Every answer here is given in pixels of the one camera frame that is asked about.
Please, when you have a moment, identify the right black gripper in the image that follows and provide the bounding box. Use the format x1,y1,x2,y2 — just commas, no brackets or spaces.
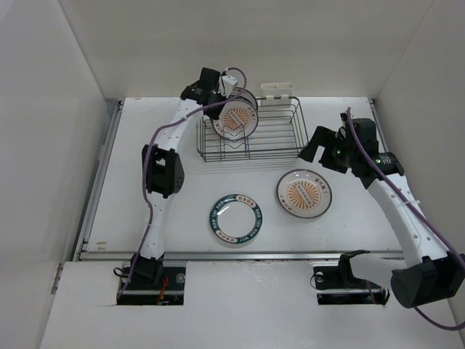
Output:
298,125,357,174

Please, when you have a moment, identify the orange sunburst plate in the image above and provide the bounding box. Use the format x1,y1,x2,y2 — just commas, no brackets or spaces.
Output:
275,169,333,219
211,100,259,141

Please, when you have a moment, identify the metal wire dish rack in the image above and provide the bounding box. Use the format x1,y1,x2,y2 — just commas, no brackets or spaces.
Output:
196,97,309,162

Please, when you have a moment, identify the green rimmed plate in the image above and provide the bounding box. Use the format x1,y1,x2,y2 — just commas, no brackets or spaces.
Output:
225,87,258,111
209,193,263,246

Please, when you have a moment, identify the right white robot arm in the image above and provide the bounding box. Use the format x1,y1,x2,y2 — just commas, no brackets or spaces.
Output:
299,113,464,308

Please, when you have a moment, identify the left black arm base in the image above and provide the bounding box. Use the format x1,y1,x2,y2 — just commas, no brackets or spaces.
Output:
113,265,186,306

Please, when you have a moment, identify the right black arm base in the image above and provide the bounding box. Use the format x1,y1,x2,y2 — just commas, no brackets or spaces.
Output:
310,265,390,306

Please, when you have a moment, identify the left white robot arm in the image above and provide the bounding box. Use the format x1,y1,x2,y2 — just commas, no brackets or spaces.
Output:
129,68,238,289

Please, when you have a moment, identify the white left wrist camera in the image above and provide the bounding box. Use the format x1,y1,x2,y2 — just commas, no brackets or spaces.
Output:
219,73,238,98

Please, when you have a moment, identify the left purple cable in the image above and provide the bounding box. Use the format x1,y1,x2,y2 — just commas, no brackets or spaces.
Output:
116,67,248,302

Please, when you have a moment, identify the purple cable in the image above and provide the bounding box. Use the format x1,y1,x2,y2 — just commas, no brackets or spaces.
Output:
344,107,465,332
116,67,248,302

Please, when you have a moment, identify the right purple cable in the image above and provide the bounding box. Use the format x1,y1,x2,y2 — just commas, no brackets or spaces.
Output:
344,107,465,332

